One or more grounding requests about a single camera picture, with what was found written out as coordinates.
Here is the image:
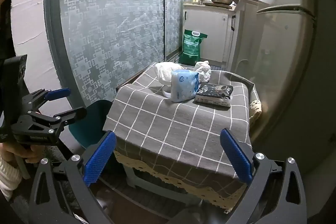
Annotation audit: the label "metal door handle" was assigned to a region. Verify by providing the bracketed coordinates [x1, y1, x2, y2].
[256, 4, 317, 21]

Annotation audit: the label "black packet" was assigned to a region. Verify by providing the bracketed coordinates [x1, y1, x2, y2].
[194, 83, 234, 107]

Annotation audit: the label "blue and white packet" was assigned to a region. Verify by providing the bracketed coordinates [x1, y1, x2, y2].
[171, 69, 200, 103]

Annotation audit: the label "white kitchen cabinet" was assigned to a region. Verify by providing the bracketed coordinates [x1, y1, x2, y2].
[182, 2, 244, 64]

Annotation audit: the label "green standing bag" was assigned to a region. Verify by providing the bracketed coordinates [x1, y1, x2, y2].
[178, 29, 208, 64]

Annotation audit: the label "white door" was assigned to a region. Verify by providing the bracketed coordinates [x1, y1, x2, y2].
[231, 0, 319, 177]

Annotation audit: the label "person's left forearm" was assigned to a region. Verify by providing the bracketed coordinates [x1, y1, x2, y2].
[0, 157, 24, 201]

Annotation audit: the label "teal plastic bin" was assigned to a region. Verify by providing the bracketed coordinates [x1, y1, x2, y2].
[68, 100, 116, 151]

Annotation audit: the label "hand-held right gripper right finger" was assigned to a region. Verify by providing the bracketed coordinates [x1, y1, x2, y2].
[220, 128, 307, 224]

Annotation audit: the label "person's left hand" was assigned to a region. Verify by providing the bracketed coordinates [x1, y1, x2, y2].
[0, 143, 40, 163]

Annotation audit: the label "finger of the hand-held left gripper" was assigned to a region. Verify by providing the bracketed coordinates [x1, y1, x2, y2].
[23, 88, 71, 111]
[20, 107, 88, 135]

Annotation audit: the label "grey checked tablecloth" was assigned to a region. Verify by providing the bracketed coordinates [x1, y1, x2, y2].
[104, 63, 256, 186]

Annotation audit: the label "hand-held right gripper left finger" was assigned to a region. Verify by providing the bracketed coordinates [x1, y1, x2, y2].
[28, 131, 117, 224]

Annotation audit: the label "frosted patterned glass door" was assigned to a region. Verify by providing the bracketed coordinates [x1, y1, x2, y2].
[45, 0, 191, 109]

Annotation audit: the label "grey plastic stool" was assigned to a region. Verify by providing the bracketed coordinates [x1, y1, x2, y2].
[126, 166, 196, 205]

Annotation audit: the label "white plastic bag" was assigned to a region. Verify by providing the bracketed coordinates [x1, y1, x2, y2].
[154, 62, 184, 83]

